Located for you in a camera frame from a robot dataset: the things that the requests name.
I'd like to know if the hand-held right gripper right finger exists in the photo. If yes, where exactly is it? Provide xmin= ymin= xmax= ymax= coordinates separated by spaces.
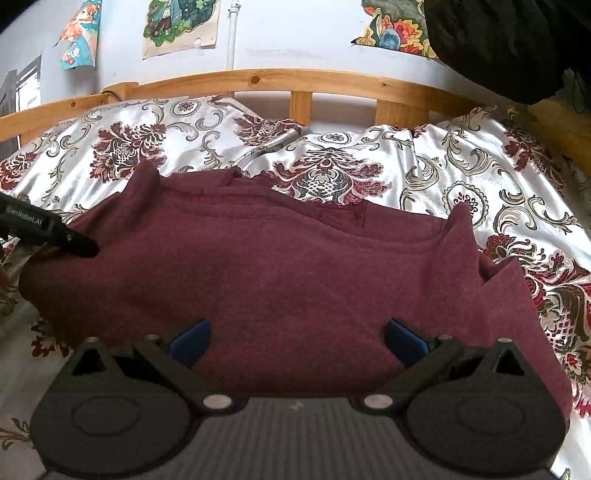
xmin=361 ymin=318 xmax=528 ymax=411

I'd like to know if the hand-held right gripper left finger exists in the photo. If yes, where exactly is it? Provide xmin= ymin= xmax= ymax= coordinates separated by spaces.
xmin=69 ymin=318 xmax=234 ymax=411

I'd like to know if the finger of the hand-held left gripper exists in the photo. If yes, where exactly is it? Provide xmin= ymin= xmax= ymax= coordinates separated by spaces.
xmin=47 ymin=218 xmax=100 ymax=258

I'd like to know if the maroon long-sleeved shirt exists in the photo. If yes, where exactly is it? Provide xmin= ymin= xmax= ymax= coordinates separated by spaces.
xmin=19 ymin=159 xmax=574 ymax=418

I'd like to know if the floral satin bedsheet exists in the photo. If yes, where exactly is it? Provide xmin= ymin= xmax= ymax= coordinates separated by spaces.
xmin=0 ymin=95 xmax=591 ymax=480

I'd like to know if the black padded jacket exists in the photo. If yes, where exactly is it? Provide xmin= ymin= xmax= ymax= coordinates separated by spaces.
xmin=422 ymin=0 xmax=591 ymax=106

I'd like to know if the curled cartoon girl wall poster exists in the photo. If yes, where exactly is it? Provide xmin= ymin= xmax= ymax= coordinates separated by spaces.
xmin=54 ymin=0 xmax=103 ymax=71

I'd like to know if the blond cartoon figure wall poster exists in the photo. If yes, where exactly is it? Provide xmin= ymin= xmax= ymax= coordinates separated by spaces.
xmin=141 ymin=0 xmax=219 ymax=61

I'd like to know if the white wall pipe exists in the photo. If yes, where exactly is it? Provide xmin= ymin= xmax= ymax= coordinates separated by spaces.
xmin=226 ymin=0 xmax=242 ymax=72

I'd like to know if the wooden bed frame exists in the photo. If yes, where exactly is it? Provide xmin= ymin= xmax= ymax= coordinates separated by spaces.
xmin=0 ymin=68 xmax=591 ymax=162

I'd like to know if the colourful flower wall poster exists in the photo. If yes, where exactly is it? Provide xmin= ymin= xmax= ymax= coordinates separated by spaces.
xmin=350 ymin=0 xmax=438 ymax=60

